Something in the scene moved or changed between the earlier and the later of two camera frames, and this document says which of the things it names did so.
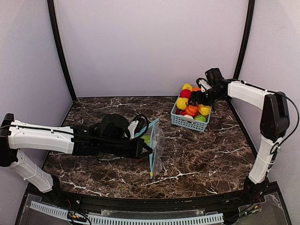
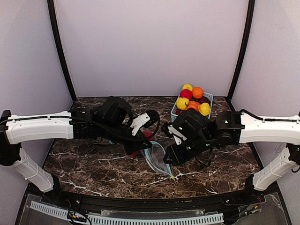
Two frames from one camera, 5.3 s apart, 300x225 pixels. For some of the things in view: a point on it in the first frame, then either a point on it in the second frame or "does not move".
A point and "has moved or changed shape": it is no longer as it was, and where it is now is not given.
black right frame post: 251,6 does not move
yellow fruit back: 187,86 does not move
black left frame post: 55,27 does not move
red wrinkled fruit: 141,160 has moved or changed shape
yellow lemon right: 204,110 does not move
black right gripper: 199,96 -> 176,154
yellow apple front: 181,103 does not move
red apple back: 185,93 does not move
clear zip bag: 157,142 has moved or changed shape
